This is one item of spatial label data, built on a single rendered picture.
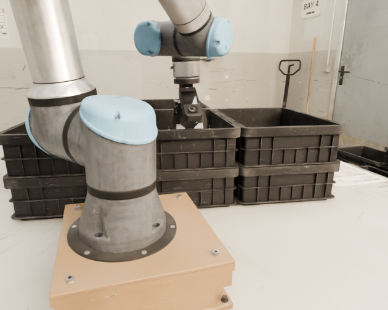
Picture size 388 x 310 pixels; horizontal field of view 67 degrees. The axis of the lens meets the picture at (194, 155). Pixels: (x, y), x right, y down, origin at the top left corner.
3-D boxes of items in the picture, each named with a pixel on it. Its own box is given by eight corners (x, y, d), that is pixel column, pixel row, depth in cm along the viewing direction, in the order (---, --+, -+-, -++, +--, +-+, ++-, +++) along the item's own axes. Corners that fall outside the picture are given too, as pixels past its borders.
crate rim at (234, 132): (242, 137, 76) (242, 128, 75) (124, 141, 72) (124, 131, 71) (211, 114, 114) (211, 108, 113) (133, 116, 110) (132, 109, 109)
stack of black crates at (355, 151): (402, 204, 210) (412, 158, 200) (371, 210, 201) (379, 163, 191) (356, 184, 246) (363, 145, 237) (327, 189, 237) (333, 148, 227)
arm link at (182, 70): (202, 61, 75) (170, 62, 74) (202, 79, 77) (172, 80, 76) (197, 61, 82) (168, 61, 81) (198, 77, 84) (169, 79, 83)
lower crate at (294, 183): (337, 202, 86) (343, 163, 83) (239, 209, 82) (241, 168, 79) (279, 161, 124) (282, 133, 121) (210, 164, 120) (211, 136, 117)
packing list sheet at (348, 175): (393, 181, 103) (393, 179, 102) (341, 189, 96) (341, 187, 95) (325, 155, 133) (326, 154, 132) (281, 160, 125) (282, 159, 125)
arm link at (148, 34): (167, 16, 59) (198, 21, 68) (129, 19, 65) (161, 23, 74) (167, 58, 62) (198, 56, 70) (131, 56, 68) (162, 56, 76)
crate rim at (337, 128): (348, 133, 80) (349, 125, 80) (242, 137, 76) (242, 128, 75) (284, 112, 118) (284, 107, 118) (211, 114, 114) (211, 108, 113)
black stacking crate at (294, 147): (342, 166, 83) (348, 127, 80) (241, 171, 79) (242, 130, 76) (282, 136, 121) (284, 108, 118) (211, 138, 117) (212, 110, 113)
